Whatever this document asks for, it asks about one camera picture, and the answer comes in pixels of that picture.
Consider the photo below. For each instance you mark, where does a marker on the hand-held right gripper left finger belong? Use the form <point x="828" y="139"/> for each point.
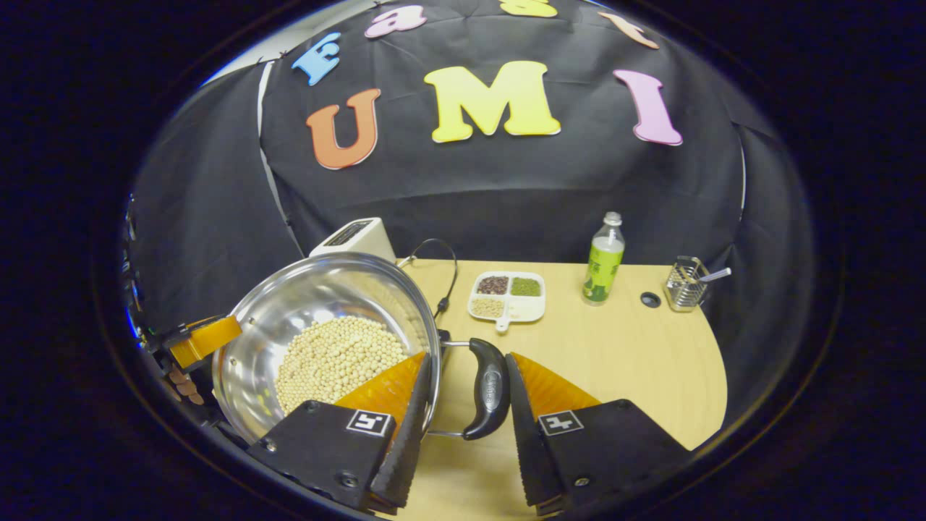
<point x="409" y="434"/>

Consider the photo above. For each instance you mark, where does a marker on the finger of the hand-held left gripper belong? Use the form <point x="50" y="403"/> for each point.
<point x="206" y="339"/>

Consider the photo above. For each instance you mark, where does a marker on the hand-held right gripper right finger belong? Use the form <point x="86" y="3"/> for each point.
<point x="524" y="441"/>

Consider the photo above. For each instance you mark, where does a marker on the white divided bean dish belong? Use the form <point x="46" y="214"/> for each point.
<point x="506" y="297"/>

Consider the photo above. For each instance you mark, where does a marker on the white toaster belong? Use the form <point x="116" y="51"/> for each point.
<point x="354" y="235"/>

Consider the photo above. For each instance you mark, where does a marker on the green label plastic bottle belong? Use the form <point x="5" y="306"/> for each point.
<point x="602" y="271"/>

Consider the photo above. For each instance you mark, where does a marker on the black backdrop cloth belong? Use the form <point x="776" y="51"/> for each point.
<point x="506" y="195"/>

